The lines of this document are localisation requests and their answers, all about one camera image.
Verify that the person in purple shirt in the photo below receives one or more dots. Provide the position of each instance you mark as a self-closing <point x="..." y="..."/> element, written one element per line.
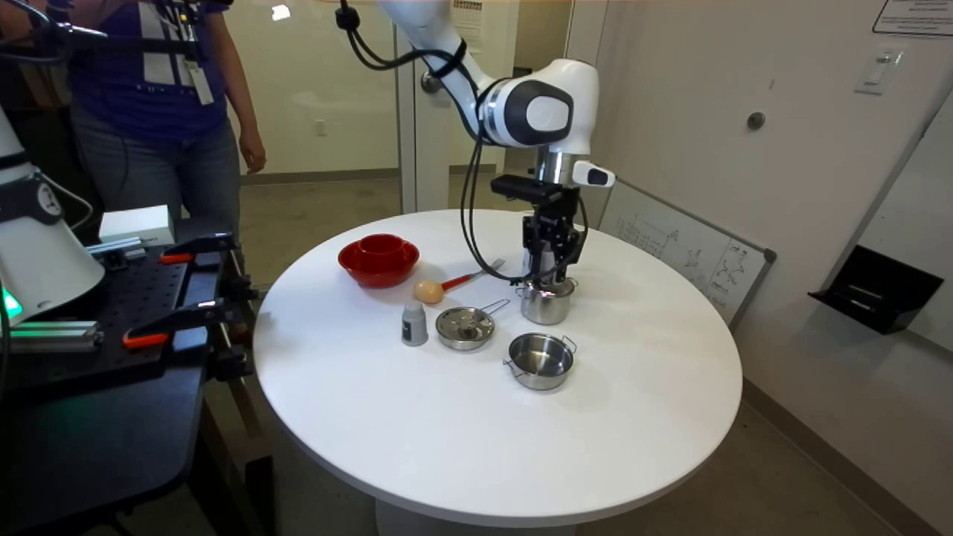
<point x="138" y="108"/>

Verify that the person's left forearm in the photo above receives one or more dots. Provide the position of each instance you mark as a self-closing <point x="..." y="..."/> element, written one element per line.
<point x="244" y="91"/>

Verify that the leaning whiteboard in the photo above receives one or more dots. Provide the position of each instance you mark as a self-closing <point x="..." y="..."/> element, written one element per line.
<point x="687" y="248"/>

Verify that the small steel strainer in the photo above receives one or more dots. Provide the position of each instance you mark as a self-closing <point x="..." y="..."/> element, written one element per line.
<point x="467" y="327"/>

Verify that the small steel pot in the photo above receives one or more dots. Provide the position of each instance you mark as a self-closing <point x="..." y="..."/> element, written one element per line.
<point x="546" y="309"/>

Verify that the red bowl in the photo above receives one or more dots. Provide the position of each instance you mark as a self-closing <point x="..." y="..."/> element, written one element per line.
<point x="378" y="262"/>

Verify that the white wall switch plate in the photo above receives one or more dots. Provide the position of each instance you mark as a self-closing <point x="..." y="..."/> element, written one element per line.
<point x="879" y="73"/>

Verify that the person's left hand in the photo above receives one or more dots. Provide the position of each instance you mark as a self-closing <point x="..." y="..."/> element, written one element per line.
<point x="256" y="150"/>

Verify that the white id badge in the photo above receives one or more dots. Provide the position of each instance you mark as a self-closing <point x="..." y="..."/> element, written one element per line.
<point x="199" y="80"/>

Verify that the orange and black bar clamp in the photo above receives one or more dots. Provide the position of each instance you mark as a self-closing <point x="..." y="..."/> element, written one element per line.
<point x="147" y="339"/>
<point x="178" y="256"/>

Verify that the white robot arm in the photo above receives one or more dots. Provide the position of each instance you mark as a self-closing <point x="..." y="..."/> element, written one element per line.
<point x="585" y="85"/>

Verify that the silver aluminium rail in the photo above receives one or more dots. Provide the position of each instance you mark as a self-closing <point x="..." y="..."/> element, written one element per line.
<point x="54" y="333"/>

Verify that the round dark wall knob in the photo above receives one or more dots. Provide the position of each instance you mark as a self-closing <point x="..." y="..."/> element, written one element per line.
<point x="754" y="119"/>

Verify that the small grey shaker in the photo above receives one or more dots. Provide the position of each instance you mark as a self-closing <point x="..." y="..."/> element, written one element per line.
<point x="415" y="327"/>

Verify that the framed wall sign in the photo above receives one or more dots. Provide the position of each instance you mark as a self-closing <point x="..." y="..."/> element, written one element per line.
<point x="912" y="15"/>

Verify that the white wall outlet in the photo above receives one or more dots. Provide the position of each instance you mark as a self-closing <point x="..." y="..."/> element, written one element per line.
<point x="320" y="128"/>

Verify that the person's right hand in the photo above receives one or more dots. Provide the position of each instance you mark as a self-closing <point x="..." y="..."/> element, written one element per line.
<point x="13" y="18"/>

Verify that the black wall tray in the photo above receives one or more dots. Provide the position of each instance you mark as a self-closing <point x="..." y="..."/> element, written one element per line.
<point x="879" y="286"/>

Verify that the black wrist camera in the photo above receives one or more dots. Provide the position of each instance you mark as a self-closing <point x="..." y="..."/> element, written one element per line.
<point x="513" y="184"/>

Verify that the black perforated board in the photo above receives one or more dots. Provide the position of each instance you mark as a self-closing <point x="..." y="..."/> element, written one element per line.
<point x="129" y="292"/>
<point x="101" y="446"/>

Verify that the white box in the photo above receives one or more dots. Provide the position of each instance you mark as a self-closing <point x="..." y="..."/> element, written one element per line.
<point x="135" y="225"/>

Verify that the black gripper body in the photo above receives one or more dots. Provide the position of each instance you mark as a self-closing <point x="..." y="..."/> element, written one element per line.
<point x="556" y="225"/>

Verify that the black handheld controller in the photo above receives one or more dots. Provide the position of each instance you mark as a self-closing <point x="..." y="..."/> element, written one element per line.
<point x="65" y="27"/>

